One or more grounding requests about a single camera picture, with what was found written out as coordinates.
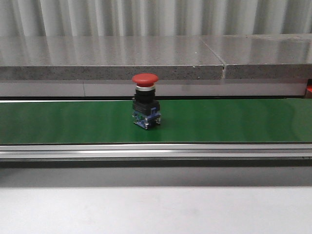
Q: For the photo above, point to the grey stone slab right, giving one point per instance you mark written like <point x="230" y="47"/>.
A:
<point x="287" y="56"/>

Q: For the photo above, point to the white corrugated curtain backdrop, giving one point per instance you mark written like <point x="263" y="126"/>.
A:
<point x="154" y="17"/>

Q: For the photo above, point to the red object at right edge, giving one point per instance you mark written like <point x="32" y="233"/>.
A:
<point x="308" y="93"/>

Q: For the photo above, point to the aluminium conveyor side rail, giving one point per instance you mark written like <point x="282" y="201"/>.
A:
<point x="156" y="155"/>

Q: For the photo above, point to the green conveyor belt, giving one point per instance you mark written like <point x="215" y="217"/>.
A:
<point x="207" y="120"/>

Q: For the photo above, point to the grey stone slab left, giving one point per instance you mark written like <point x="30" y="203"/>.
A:
<point x="107" y="58"/>

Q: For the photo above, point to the white panel under slabs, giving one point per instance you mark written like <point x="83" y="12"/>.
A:
<point x="126" y="88"/>

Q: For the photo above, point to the grey stone slab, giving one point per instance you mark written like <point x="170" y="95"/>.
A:
<point x="287" y="56"/>
<point x="107" y="58"/>

